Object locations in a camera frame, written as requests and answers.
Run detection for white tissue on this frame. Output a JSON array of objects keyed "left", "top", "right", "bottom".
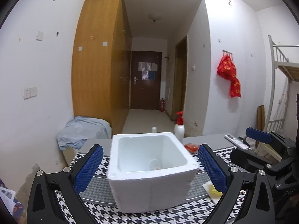
[{"left": 202, "top": 181, "right": 223, "bottom": 205}]

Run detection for yellow foam net sleeve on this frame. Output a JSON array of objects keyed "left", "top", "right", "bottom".
[{"left": 209, "top": 184, "right": 222, "bottom": 198}]

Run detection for blue face mask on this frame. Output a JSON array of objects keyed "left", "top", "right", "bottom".
[{"left": 149, "top": 159, "right": 161, "bottom": 171}]

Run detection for white remote control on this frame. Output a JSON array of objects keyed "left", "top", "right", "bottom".
[{"left": 224, "top": 134, "right": 250, "bottom": 150}]

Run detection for wooden planks leaning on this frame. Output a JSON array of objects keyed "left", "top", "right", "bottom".
[{"left": 256, "top": 105, "right": 265, "bottom": 131}]

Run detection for houndstooth table mat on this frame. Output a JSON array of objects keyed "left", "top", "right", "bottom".
[{"left": 55, "top": 145, "right": 246, "bottom": 223}]

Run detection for red snack packet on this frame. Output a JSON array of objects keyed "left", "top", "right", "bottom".
[{"left": 184, "top": 143, "right": 199, "bottom": 154}]

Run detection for red plastic bag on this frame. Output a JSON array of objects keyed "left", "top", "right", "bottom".
[{"left": 217, "top": 53, "right": 241, "bottom": 98}]

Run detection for metal bunk bed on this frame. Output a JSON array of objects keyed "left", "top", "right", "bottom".
[{"left": 264, "top": 35, "right": 298, "bottom": 141}]

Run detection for white pump lotion bottle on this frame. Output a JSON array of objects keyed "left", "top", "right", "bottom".
[{"left": 174, "top": 111, "right": 184, "bottom": 143}]

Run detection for light blue crumpled cloth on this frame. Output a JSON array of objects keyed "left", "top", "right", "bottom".
[{"left": 57, "top": 116, "right": 112, "bottom": 151}]

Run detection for red fire extinguisher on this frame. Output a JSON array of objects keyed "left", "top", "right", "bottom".
[{"left": 159, "top": 98, "right": 165, "bottom": 112}]

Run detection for white styrofoam box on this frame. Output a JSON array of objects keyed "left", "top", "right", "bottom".
[{"left": 107, "top": 132, "right": 198, "bottom": 213}]

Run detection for dark brown entrance door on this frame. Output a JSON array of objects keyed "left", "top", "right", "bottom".
[{"left": 130, "top": 51, "right": 162, "bottom": 110}]

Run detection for ceiling lamp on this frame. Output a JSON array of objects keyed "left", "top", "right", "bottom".
[{"left": 149, "top": 13, "right": 163, "bottom": 23}]

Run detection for wooden wardrobe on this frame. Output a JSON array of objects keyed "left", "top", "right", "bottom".
[{"left": 71, "top": 0, "right": 132, "bottom": 135}]

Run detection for wall hook rack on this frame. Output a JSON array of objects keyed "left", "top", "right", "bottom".
[{"left": 223, "top": 50, "right": 233, "bottom": 59}]

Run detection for wooden side door frame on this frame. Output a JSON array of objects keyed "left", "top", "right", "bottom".
[{"left": 171, "top": 36, "right": 187, "bottom": 121}]

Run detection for wall switch panel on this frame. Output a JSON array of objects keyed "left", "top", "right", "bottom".
[{"left": 23, "top": 86, "right": 38, "bottom": 100}]

